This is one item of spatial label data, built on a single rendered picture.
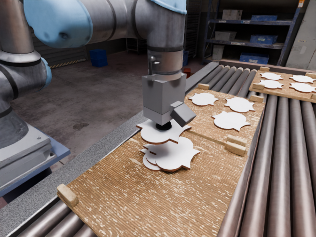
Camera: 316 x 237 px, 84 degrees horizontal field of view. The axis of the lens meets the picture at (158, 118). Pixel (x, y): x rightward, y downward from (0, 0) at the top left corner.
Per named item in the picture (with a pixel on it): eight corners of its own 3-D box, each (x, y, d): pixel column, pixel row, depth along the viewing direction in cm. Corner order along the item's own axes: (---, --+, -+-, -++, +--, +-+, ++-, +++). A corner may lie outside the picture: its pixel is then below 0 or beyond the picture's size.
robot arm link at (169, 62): (190, 48, 37) (164, 54, 32) (188, 70, 39) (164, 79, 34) (163, 44, 41) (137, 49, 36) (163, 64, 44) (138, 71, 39)
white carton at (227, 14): (221, 19, 434) (223, 9, 422) (227, 19, 450) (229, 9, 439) (235, 20, 412) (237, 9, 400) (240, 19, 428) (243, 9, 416)
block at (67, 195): (58, 194, 42) (55, 187, 41) (66, 189, 43) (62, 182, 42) (73, 209, 39) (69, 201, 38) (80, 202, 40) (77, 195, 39)
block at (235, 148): (223, 149, 56) (225, 142, 54) (225, 146, 57) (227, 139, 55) (243, 157, 53) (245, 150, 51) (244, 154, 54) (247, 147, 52)
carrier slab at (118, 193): (58, 196, 43) (55, 192, 43) (155, 122, 72) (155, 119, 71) (182, 321, 26) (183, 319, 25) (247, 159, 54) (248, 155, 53)
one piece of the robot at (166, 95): (183, 70, 30) (177, 144, 39) (209, 61, 35) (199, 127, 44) (136, 59, 37) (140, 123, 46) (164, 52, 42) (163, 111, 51)
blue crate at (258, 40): (249, 42, 416) (250, 35, 408) (254, 40, 440) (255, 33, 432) (272, 45, 388) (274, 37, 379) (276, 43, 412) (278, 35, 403)
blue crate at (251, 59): (237, 64, 441) (240, 55, 429) (239, 60, 472) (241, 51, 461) (266, 67, 416) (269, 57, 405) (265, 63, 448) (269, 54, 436)
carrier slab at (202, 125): (156, 121, 73) (156, 118, 72) (196, 89, 101) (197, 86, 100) (246, 154, 56) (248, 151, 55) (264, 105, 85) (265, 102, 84)
